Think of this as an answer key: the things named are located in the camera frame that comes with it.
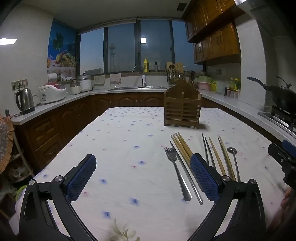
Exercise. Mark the beige hanging towel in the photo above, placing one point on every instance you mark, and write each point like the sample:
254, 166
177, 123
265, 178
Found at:
99, 79

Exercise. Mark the dish rack with utensils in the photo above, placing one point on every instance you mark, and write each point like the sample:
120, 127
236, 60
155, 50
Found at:
175, 74

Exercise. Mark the black chopstick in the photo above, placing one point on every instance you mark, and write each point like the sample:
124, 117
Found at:
210, 153
204, 148

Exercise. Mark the brown wooden chopstick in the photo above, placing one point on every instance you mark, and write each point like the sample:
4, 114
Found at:
229, 160
225, 157

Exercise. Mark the white pot with lid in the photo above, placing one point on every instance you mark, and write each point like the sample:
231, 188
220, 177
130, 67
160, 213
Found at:
85, 83

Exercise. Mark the wooden cabinets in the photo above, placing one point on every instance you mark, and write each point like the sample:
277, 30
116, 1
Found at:
69, 120
215, 39

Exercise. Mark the person's right hand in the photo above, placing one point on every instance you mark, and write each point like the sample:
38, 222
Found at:
289, 199

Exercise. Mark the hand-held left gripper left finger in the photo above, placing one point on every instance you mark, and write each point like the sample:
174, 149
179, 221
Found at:
82, 178

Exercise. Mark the spice jar rack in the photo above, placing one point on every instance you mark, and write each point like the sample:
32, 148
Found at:
232, 93

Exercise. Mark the chrome faucet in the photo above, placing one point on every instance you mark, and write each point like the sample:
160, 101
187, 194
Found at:
143, 80

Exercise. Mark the dark pump bottle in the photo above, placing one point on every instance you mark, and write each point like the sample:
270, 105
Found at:
156, 67

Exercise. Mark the kitchen window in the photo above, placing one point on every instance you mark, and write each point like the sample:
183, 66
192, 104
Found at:
120, 46

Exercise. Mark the grey range hood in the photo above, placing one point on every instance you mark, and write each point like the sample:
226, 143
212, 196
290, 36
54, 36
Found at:
272, 34

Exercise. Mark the tan wooden chopstick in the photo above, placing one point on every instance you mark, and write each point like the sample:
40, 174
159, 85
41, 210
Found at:
217, 156

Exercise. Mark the wooden upper cabinets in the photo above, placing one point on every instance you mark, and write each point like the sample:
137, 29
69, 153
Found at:
215, 39

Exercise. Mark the white plastic container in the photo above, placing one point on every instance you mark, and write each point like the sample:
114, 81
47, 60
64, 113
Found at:
221, 88

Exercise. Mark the wooden lower cabinets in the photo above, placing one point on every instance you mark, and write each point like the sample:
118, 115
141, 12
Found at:
69, 120

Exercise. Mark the green seasoning bottle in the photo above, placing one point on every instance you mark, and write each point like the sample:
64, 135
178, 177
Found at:
231, 83
236, 84

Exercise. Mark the steel electric kettle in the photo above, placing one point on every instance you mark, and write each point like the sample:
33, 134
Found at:
24, 99

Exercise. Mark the patterned round fan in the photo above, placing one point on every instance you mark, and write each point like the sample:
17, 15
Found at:
4, 141

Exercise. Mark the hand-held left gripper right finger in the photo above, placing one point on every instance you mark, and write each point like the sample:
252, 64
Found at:
203, 178

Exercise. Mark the white and red rice cooker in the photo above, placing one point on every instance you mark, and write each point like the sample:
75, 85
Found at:
52, 92

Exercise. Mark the gas stove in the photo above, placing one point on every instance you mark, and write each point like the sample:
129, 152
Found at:
277, 115

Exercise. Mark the steel sink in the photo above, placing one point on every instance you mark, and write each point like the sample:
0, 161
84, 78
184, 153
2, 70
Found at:
129, 88

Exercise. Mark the green bowl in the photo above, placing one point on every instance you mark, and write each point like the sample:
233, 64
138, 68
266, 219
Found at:
20, 193

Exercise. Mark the grey wall socket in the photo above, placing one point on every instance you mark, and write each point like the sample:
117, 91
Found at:
218, 71

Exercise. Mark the wooden utensil holder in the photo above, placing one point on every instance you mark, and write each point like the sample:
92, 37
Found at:
181, 109

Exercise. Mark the white floral tablecloth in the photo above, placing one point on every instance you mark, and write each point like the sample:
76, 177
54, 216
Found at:
138, 129

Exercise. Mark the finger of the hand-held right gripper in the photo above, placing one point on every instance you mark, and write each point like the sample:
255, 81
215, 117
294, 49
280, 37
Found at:
281, 155

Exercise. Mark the pink and green container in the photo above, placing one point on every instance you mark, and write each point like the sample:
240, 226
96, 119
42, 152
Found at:
204, 83

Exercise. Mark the fruit and palm wall poster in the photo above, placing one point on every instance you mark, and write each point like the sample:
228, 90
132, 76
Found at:
62, 46

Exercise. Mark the pink hanging towel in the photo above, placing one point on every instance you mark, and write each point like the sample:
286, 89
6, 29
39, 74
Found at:
115, 78

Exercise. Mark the metal spoon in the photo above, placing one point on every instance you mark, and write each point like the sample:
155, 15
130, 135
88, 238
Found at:
231, 150

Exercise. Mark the yellow bottle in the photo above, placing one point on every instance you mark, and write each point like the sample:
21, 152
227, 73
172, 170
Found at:
146, 66

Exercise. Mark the ceiling vent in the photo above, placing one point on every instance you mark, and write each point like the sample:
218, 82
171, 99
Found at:
182, 6

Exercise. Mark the small white pot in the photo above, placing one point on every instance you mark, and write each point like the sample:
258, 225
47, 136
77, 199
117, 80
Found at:
75, 89

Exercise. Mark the metal fork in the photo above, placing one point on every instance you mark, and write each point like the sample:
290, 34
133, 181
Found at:
182, 183

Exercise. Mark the paper towel roll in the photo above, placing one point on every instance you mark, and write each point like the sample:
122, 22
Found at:
52, 77

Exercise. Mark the knife block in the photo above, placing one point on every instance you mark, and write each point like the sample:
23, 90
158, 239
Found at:
192, 78

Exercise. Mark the yellow-green mug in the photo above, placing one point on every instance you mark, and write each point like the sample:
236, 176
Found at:
214, 87

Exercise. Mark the black wok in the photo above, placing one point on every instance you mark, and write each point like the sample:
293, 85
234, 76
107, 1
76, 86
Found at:
282, 96

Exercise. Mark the wall power strip socket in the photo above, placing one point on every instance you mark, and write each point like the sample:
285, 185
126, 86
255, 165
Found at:
19, 83

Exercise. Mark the light bamboo chopstick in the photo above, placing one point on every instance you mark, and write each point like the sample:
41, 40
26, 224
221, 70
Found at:
187, 145
182, 148
179, 149

